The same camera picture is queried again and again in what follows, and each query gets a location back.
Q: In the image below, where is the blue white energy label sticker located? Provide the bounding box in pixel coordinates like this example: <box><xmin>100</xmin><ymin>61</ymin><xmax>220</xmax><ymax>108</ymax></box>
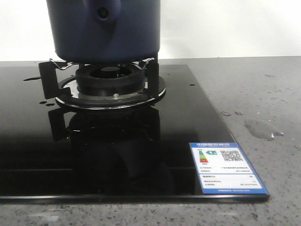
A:
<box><xmin>190</xmin><ymin>142</ymin><xmax>269</xmax><ymax>195</ymax></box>

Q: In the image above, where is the black glass gas cooktop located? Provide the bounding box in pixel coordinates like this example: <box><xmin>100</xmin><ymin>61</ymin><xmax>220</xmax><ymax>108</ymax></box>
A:
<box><xmin>0</xmin><ymin>65</ymin><xmax>269</xmax><ymax>204</ymax></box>

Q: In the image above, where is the black round gas burner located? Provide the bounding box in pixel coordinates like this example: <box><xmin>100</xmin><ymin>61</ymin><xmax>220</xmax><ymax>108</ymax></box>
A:
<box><xmin>75</xmin><ymin>64</ymin><xmax>145</xmax><ymax>97</ymax></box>

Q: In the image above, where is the dark blue cooking pot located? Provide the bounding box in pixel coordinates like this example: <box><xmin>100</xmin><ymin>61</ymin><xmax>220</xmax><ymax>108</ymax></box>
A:
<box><xmin>47</xmin><ymin>0</ymin><xmax>160</xmax><ymax>64</ymax></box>

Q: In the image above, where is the black pot support grate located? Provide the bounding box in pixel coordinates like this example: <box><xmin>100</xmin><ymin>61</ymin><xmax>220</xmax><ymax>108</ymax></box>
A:
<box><xmin>39</xmin><ymin>57</ymin><xmax>166</xmax><ymax>110</ymax></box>

